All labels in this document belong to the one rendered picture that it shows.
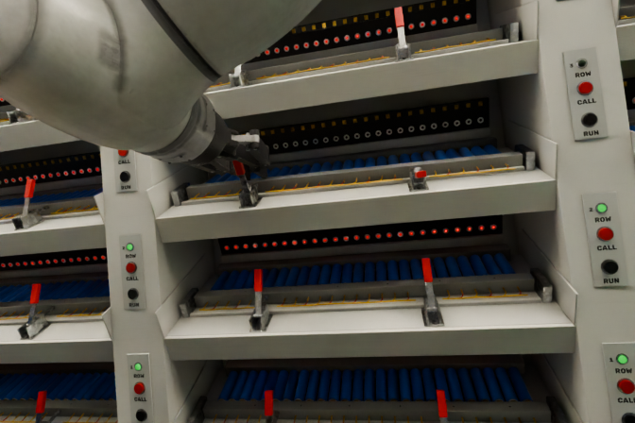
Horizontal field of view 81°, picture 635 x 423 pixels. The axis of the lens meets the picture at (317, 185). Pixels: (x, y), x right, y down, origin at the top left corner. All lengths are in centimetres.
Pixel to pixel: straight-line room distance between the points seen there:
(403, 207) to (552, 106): 24
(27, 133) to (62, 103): 56
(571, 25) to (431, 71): 19
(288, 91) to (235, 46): 30
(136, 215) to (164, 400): 30
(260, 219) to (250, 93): 20
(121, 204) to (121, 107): 41
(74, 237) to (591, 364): 81
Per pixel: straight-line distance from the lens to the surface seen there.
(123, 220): 71
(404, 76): 59
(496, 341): 61
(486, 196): 57
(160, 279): 68
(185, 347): 69
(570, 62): 63
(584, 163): 61
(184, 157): 42
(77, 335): 82
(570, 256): 61
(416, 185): 58
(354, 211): 56
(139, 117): 33
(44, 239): 82
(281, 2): 31
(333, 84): 59
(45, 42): 29
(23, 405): 102
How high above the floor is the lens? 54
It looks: 3 degrees up
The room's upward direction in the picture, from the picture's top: 5 degrees counter-clockwise
